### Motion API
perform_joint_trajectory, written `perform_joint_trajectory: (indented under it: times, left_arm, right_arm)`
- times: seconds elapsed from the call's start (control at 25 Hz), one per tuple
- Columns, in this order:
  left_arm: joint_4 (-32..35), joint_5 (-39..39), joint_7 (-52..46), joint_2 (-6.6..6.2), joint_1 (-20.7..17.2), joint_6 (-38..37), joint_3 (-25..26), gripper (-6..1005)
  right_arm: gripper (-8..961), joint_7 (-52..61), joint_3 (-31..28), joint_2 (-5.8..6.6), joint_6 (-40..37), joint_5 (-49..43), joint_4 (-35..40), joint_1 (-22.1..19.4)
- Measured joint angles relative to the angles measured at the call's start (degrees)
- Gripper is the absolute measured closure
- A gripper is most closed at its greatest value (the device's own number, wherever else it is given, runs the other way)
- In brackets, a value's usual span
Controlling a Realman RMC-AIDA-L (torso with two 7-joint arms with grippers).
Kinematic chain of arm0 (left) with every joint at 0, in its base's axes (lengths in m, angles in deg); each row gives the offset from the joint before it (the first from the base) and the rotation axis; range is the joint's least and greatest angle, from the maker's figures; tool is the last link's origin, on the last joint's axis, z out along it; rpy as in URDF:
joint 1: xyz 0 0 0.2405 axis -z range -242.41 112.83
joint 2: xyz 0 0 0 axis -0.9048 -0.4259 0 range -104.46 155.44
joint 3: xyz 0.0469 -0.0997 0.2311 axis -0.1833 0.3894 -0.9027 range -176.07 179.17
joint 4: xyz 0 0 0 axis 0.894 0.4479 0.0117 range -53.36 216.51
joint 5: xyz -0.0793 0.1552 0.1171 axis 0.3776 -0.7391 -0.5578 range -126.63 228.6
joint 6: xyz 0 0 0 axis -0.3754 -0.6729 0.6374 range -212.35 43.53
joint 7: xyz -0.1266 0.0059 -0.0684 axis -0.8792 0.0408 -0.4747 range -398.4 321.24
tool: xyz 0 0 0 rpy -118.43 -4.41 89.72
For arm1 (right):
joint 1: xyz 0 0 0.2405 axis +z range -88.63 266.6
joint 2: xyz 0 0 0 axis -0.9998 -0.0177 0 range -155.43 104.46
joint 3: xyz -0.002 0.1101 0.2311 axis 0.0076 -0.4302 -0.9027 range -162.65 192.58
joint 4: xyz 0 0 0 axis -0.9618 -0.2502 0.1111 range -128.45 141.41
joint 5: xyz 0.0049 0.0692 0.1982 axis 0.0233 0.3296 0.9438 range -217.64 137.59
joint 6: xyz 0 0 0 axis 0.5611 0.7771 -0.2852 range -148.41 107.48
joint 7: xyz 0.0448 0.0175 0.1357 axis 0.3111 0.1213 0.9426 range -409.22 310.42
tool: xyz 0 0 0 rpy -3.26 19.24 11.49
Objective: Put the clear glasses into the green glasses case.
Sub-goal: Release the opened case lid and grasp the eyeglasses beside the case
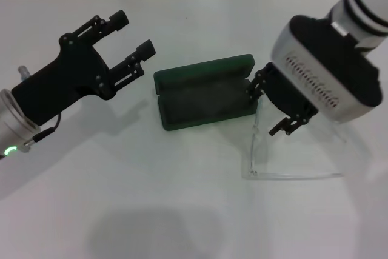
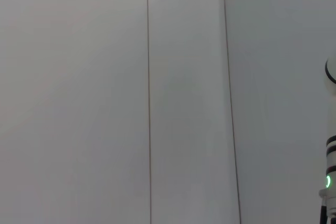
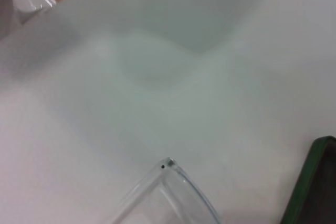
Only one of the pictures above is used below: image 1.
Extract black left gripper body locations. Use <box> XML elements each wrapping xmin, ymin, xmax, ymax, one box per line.
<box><xmin>12</xmin><ymin>32</ymin><xmax>118</xmax><ymax>127</ymax></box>

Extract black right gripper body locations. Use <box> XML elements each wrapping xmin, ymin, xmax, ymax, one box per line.
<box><xmin>262</xmin><ymin>61</ymin><xmax>319</xmax><ymax>120</ymax></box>

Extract clear white glasses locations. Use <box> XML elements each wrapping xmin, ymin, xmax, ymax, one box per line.
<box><xmin>241</xmin><ymin>101</ymin><xmax>346</xmax><ymax>181</ymax></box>

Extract green glasses case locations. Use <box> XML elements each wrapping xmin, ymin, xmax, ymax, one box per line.
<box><xmin>153</xmin><ymin>54</ymin><xmax>255</xmax><ymax>132</ymax></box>

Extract left gripper silver fitting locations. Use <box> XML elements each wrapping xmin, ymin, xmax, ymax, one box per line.
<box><xmin>18</xmin><ymin>65</ymin><xmax>31</xmax><ymax>82</ymax></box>

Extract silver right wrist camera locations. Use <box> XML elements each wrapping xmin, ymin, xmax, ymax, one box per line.
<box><xmin>270</xmin><ymin>15</ymin><xmax>381</xmax><ymax>125</ymax></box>

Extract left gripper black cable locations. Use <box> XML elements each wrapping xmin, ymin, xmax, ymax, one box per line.
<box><xmin>22</xmin><ymin>113</ymin><xmax>63</xmax><ymax>152</ymax></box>

